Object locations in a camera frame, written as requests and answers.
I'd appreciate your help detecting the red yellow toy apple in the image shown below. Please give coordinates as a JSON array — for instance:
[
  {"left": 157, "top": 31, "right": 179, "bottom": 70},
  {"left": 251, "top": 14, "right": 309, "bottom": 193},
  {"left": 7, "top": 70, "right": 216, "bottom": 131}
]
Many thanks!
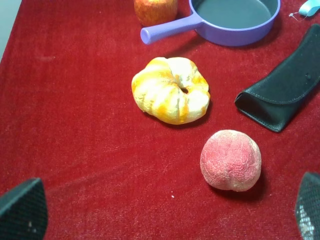
[{"left": 133, "top": 0, "right": 178, "bottom": 27}]

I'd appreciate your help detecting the purple toy frying pan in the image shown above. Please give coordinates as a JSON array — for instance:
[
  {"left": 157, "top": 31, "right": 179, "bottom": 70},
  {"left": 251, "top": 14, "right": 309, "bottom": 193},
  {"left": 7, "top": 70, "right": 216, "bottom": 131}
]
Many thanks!
[{"left": 140, "top": 0, "right": 281, "bottom": 47}]

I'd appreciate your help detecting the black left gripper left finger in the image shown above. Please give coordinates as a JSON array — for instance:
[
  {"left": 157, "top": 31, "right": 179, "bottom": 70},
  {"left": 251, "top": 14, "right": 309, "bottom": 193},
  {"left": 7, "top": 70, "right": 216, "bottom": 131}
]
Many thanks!
[{"left": 0, "top": 177, "right": 48, "bottom": 240}]

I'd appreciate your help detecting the black glasses case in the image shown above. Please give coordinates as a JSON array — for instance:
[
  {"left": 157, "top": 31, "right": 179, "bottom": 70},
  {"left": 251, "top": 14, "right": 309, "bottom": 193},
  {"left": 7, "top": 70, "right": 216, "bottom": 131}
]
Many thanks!
[{"left": 234, "top": 24, "right": 320, "bottom": 132}]

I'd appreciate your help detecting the pink toy peach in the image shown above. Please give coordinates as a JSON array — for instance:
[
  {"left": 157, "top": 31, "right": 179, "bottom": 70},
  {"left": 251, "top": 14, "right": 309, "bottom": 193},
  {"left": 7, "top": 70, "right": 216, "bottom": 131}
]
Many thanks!
[{"left": 200, "top": 129, "right": 262, "bottom": 192}]

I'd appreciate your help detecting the blue mesh bath sponge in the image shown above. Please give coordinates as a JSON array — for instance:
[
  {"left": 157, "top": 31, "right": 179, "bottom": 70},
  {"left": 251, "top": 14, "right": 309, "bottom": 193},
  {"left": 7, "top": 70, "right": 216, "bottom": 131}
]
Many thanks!
[{"left": 288, "top": 0, "right": 320, "bottom": 17}]

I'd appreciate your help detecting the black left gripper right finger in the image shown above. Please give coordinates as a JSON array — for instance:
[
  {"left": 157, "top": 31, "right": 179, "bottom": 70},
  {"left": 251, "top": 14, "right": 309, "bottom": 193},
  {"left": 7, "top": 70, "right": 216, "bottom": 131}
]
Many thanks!
[{"left": 295, "top": 172, "right": 320, "bottom": 240}]

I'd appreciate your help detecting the yellow white toy pumpkin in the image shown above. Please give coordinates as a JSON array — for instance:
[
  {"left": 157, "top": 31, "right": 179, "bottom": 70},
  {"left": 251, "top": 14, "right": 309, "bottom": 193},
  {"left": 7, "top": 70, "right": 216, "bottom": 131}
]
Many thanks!
[{"left": 131, "top": 57, "right": 211, "bottom": 125}]

